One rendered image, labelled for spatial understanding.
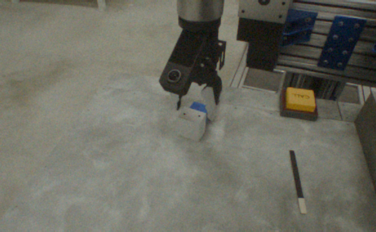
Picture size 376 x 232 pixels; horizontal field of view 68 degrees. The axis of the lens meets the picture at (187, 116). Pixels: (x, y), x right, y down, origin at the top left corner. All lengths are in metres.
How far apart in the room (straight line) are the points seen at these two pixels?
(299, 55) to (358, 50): 0.17
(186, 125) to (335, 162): 0.31
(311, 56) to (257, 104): 0.39
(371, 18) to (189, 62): 0.67
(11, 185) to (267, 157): 1.42
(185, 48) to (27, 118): 1.73
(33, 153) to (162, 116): 1.28
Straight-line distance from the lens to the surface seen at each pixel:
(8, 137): 2.01
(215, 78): 0.49
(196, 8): 0.44
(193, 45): 0.46
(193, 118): 0.56
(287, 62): 1.05
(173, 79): 0.43
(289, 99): 0.68
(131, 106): 0.69
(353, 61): 1.06
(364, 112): 0.70
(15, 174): 1.78
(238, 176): 0.55
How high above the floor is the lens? 1.24
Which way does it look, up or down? 43 degrees down
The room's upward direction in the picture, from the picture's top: straight up
